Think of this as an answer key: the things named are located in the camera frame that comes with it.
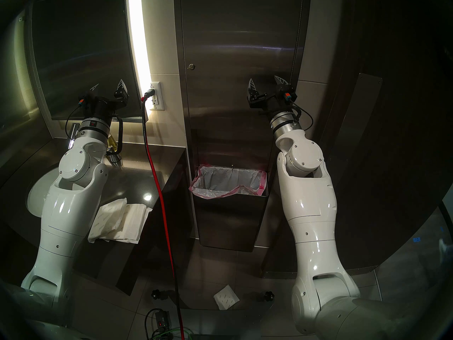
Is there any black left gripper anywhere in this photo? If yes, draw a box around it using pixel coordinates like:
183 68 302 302
81 79 130 121

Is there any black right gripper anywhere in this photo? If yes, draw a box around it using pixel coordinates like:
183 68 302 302
247 75 297 117

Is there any stainless steel dispenser door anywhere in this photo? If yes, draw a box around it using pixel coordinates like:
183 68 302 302
180 0 304 166

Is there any printed paper towel pack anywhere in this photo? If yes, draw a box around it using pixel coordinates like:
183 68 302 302
88 198 128 243

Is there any plain white paper towel stack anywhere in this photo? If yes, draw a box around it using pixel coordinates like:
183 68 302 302
103 203 153 245

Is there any crumpled paper towel sheet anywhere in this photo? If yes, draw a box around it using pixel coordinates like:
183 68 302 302
213 285 240 311

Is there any bright vertical light strip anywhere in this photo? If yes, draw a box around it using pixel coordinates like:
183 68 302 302
127 0 153 95

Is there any chrome faucet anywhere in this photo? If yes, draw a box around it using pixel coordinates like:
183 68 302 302
67 123 80 150

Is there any clear pink-edged bin liner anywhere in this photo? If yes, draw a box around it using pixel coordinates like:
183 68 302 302
189 165 268 199

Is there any white sink basin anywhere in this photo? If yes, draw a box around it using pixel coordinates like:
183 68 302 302
27 166 61 217

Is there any stainless steel waste bin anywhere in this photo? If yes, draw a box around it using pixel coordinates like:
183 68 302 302
191 187 269 253

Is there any dark wooden door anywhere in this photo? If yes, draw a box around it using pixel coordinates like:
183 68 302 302
262 0 453 278

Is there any dark vanity cabinet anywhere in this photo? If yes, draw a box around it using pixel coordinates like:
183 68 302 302
0 136 193 295

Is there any black power adapter box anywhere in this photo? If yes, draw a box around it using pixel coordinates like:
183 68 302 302
154 309 174 331

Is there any grey robot torso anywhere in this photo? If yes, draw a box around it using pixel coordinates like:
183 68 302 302
0 279 439 340

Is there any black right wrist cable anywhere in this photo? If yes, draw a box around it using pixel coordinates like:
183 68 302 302
292 104 315 131

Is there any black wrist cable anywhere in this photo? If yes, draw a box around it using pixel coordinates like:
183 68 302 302
106 116 124 155
292 104 315 131

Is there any red and black power cable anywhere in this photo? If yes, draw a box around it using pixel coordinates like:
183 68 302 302
141 89 186 340

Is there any wall mirror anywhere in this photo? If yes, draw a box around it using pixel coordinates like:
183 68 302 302
25 0 144 122

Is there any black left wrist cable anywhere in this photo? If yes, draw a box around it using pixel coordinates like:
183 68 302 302
106 116 124 155

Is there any white wall outlet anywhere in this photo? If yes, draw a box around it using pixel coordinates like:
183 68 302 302
149 81 165 111

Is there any stainless steel wall panel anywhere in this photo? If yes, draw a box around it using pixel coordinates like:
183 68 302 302
173 0 312 253

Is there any thin black cable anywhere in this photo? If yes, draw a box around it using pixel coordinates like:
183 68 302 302
144 307 163 340

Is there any green cable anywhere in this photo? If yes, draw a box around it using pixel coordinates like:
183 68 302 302
152 327 195 340

